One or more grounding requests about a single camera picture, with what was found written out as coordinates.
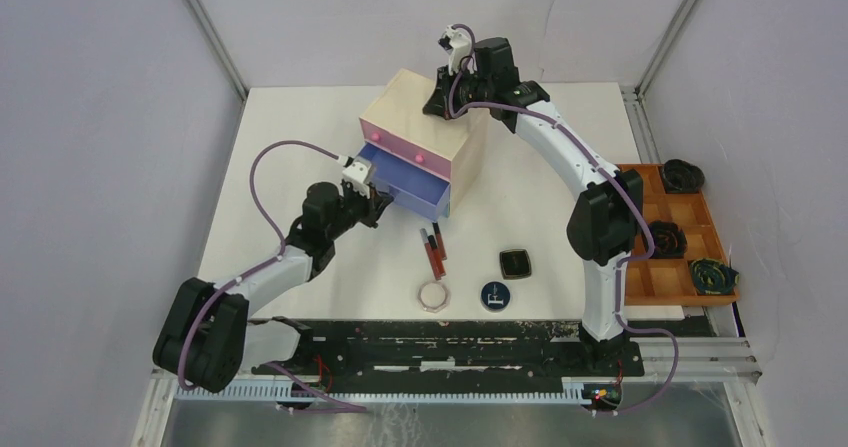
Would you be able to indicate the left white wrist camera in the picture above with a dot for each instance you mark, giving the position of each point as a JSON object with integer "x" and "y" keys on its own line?
{"x": 357, "y": 174}

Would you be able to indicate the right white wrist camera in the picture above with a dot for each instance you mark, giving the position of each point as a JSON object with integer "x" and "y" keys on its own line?
{"x": 458, "y": 41}

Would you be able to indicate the black coiled band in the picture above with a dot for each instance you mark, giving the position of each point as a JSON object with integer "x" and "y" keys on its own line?
{"x": 681, "y": 177}
{"x": 669, "y": 240}

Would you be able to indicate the black coiled band top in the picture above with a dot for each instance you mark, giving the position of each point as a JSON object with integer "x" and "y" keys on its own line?
{"x": 681, "y": 177}

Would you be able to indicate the purple drawer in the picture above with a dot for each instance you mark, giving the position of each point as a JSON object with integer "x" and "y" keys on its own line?
{"x": 411, "y": 188}

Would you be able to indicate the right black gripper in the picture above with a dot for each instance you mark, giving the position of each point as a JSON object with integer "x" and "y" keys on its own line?
{"x": 443, "y": 104}

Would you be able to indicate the round dark blue jar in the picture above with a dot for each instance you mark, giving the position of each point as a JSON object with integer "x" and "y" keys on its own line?
{"x": 495, "y": 296}

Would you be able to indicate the orange wooden compartment tray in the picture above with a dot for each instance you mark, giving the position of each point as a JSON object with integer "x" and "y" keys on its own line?
{"x": 667, "y": 282}

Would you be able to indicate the black square compact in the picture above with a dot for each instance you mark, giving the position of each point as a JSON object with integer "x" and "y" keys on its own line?
{"x": 515, "y": 264}

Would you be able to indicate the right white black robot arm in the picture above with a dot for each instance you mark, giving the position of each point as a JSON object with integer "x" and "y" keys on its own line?
{"x": 607, "y": 216}

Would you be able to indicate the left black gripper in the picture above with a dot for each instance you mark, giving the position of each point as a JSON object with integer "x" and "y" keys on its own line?
{"x": 375, "y": 205}

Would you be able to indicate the pastel wooden drawer chest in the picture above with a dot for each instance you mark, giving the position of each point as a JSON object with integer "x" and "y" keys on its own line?
{"x": 452, "y": 150}

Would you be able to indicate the green yellow coiled band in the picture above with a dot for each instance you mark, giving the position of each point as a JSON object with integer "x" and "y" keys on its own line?
{"x": 713, "y": 277}

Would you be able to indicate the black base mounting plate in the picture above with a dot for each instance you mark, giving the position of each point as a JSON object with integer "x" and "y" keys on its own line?
{"x": 452, "y": 357}

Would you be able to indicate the silver red mascara tube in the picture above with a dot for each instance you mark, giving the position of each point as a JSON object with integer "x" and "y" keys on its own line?
{"x": 425, "y": 245}

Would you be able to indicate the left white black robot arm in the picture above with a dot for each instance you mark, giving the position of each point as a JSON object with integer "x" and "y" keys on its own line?
{"x": 204, "y": 336}

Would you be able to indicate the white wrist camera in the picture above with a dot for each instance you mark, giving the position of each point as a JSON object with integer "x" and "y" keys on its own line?
{"x": 458, "y": 41}
{"x": 357, "y": 174}

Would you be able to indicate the black coiled band middle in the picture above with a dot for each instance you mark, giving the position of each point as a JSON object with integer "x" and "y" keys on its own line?
{"x": 669, "y": 240}

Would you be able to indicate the dark red lip gloss tube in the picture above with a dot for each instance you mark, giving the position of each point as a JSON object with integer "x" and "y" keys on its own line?
{"x": 439, "y": 240}

